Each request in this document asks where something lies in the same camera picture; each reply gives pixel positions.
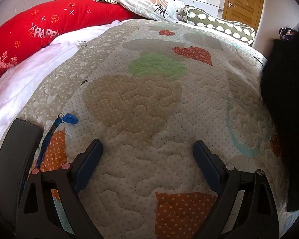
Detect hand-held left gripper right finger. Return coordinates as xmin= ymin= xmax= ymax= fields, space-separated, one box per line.
xmin=193 ymin=140 xmax=281 ymax=239

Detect black pants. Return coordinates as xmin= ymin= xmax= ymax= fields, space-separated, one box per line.
xmin=260 ymin=25 xmax=299 ymax=212

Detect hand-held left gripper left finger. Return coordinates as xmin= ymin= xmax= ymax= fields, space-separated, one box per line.
xmin=15 ymin=139 xmax=104 ymax=239

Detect black flat case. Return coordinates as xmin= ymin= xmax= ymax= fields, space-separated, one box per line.
xmin=0 ymin=118 xmax=44 ymax=200

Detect blue plastic clip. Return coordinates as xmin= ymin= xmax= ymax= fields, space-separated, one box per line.
xmin=63 ymin=113 xmax=79 ymax=125

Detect patchwork quilt with hearts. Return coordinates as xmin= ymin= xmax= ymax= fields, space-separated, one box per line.
xmin=0 ymin=19 xmax=299 ymax=239

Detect white bed sheet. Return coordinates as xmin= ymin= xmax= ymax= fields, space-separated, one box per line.
xmin=0 ymin=20 xmax=120 ymax=170

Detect white floral pillow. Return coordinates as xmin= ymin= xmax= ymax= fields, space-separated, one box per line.
xmin=96 ymin=0 xmax=186 ymax=23

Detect long red pillow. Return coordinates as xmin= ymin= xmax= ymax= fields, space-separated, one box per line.
xmin=0 ymin=0 xmax=140 ymax=84

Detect cluttered rack of clothes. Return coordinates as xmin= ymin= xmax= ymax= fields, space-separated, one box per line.
xmin=278 ymin=27 xmax=299 ymax=41

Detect green polka dot pillow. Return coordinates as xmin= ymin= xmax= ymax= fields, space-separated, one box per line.
xmin=177 ymin=5 xmax=256 ymax=46

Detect wooden door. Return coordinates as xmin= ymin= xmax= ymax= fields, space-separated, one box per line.
xmin=222 ymin=0 xmax=266 ymax=26

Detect blue lanyard strap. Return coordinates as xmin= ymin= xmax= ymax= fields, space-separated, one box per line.
xmin=22 ymin=117 xmax=64 ymax=187

